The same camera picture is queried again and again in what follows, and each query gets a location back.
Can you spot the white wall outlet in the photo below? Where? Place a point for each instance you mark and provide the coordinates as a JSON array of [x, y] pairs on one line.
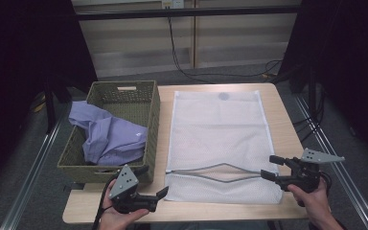
[[172, 4]]

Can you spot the metal floor rail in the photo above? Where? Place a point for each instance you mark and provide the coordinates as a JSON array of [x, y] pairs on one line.
[[28, 179], [341, 172]]

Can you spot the metal table bracket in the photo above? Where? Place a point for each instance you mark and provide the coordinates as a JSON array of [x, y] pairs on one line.
[[73, 187]]

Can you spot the black curtain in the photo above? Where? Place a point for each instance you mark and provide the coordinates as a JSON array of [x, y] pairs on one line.
[[348, 64], [19, 64]]

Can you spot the person's right hand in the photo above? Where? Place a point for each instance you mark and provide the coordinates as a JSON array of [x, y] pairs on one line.
[[314, 202]]

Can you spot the lavender shirt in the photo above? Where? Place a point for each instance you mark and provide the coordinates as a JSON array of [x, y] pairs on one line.
[[115, 140]]

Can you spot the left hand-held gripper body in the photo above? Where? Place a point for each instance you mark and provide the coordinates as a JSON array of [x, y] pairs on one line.
[[123, 183]]

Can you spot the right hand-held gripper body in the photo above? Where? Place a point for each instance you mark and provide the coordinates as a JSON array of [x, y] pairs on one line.
[[303, 175]]

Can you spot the green woven basket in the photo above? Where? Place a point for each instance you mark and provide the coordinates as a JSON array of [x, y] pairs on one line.
[[124, 105]]

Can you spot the black metal stand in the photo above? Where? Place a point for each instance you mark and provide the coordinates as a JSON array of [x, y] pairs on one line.
[[49, 108]]

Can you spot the black horizontal bar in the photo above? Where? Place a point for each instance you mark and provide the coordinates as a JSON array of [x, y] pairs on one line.
[[172, 13]]

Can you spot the yellow tape strip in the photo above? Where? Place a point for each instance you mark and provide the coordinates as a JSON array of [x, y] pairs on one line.
[[40, 107]]

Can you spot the person's left hand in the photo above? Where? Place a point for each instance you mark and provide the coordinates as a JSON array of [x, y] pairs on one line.
[[115, 220]]

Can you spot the white mesh laundry bag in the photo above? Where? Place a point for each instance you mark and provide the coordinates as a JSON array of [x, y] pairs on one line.
[[220, 134]]

